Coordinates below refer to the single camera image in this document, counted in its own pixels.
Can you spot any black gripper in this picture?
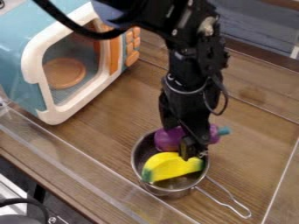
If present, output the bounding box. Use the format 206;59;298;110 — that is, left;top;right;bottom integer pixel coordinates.
159;81;220;161

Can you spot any purple toy eggplant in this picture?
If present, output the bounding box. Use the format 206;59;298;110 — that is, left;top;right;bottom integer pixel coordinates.
154;124;231;152

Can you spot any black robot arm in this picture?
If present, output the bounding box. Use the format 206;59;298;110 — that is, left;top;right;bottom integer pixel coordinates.
32;0;230;159

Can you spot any yellow green toy banana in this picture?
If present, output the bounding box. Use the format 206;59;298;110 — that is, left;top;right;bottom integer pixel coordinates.
142;152;204;183

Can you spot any clear acrylic barrier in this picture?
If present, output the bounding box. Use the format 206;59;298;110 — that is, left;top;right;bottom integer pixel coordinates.
0;101;198;224

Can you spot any orange microwave turntable plate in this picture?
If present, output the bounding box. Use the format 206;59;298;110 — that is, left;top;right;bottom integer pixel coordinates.
43;58;87;89

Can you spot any blue toy microwave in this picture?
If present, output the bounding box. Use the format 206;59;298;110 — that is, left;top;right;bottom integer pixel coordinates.
0;0;142;125

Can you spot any silver pot with wire handle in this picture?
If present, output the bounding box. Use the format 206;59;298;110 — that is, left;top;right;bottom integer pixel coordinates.
131;132;252;219

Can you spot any black cable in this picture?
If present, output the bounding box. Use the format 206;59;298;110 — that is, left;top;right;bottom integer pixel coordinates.
0;198;51;224

